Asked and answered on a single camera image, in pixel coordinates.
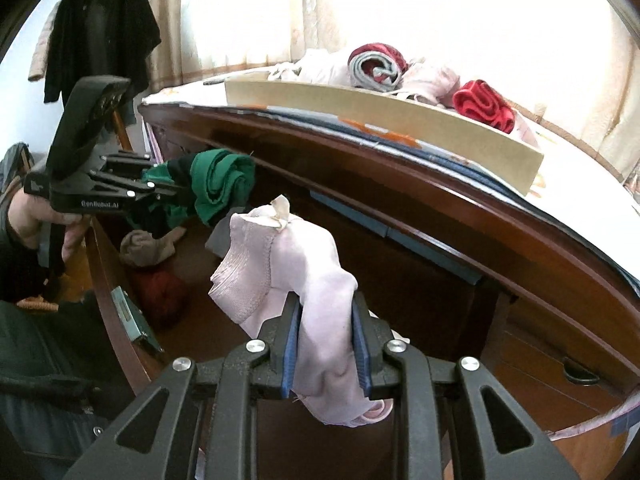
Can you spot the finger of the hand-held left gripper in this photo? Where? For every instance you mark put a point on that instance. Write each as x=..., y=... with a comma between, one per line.
x=135, y=165
x=150, y=192

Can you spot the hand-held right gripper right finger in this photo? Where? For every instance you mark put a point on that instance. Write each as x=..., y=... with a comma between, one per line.
x=361, y=355

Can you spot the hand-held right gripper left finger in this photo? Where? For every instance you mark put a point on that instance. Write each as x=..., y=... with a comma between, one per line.
x=290, y=350

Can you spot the tan sock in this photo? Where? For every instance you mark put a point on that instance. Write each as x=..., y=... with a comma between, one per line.
x=147, y=250

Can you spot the green black striped sock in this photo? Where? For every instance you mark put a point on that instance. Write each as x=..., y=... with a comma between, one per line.
x=220, y=185

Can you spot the pale pink sock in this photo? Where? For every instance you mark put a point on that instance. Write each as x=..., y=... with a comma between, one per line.
x=310, y=270

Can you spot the wooden desk drawer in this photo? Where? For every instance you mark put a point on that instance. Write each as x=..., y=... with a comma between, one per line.
x=200, y=320

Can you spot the dark red sock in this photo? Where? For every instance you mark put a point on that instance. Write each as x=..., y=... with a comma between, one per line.
x=162, y=295

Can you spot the white underwear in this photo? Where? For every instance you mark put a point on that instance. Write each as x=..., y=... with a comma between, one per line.
x=315, y=67

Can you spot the shallow cardboard box tray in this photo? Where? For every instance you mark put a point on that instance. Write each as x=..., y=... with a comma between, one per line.
x=400, y=115

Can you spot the red underwear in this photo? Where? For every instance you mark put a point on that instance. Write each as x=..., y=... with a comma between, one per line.
x=482, y=105

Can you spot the beige underwear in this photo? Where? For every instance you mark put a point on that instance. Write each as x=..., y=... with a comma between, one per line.
x=430, y=82

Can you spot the person's left forearm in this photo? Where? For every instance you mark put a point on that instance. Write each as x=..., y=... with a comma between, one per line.
x=15, y=270

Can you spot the metal drawer lock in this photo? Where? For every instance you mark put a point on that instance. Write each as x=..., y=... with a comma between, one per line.
x=132, y=320

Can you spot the person's left hand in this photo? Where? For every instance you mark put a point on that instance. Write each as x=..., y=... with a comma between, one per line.
x=30, y=215

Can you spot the grey bag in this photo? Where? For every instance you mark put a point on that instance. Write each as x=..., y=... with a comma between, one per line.
x=15, y=165

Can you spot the beige hanging garment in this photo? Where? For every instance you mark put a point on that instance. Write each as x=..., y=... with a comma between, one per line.
x=40, y=55

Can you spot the black hanging shirt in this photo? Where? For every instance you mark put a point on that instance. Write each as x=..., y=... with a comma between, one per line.
x=100, y=35

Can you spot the black smartphone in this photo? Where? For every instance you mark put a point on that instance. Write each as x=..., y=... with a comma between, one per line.
x=214, y=81

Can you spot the cream and orange curtain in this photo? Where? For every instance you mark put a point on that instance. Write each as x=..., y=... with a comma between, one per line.
x=170, y=10

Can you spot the dark wooden desk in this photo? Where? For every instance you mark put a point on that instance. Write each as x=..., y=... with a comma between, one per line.
x=400, y=175

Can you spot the person's dark trousers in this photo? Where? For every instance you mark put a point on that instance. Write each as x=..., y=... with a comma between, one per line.
x=45, y=385

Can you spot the white orange-print tablecloth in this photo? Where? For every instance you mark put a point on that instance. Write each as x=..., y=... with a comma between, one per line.
x=560, y=145

